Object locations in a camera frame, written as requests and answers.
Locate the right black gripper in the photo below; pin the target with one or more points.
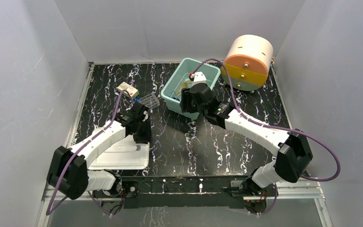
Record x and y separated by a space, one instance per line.
185 97

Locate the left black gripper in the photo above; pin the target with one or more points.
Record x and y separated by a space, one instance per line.
142 135

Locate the tan rubber tubing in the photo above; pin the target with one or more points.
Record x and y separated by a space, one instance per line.
184 85

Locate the clear test tube rack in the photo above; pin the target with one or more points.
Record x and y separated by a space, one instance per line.
150 101

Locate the small white red box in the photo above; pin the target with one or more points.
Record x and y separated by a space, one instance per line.
133 92

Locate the white bin lid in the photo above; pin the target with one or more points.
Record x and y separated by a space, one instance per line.
123 155

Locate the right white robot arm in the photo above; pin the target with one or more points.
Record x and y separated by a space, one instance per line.
291 149

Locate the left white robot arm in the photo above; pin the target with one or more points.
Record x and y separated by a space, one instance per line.
69 166

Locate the light teal plastic bin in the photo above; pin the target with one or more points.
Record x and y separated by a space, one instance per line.
171 91

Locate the round orange yellow drawer cabinet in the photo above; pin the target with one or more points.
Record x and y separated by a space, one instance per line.
248 62

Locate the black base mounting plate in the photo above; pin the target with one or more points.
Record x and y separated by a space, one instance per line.
193 191

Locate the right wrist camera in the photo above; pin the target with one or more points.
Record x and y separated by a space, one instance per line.
197 78

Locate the aluminium frame rail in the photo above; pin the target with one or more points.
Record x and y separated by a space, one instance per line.
303 189

